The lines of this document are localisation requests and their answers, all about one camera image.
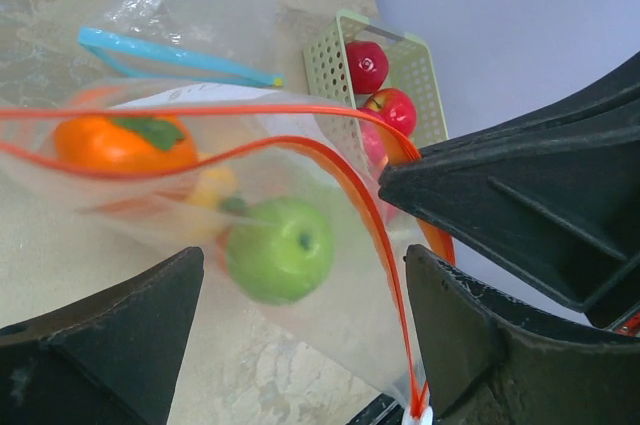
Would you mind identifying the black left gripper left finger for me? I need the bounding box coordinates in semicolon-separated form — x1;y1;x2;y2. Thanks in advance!
1;247;204;424

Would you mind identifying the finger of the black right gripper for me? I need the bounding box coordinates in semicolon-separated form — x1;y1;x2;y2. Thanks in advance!
414;50;640;166
379;138;639;328

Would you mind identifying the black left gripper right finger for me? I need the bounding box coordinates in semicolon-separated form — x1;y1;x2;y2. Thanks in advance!
405;245;639;424

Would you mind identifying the green fake fruit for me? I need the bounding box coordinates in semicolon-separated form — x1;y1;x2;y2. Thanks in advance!
225;197;334;305

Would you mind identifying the red fake apple with stem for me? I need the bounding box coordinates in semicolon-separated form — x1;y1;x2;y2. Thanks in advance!
359;120;388;180

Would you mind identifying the clear bag red zipper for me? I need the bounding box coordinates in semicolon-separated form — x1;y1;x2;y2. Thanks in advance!
1;79;453;423

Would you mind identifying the clear bag blue zipper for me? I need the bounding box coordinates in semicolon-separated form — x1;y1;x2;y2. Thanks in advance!
77;0;283;87

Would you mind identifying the fake yellow orange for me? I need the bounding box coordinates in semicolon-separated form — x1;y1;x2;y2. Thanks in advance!
184;164;239;241

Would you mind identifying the fake orange persimmon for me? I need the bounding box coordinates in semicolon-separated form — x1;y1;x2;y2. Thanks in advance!
52;116;198;173

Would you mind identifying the dark red fake apple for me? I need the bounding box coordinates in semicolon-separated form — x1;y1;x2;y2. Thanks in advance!
345;41;389;95

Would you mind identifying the white zipper slider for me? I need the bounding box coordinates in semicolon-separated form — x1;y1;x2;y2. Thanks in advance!
402;404;435;425

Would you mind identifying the green perforated basket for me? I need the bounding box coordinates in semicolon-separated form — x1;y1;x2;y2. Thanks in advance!
303;11;448;148

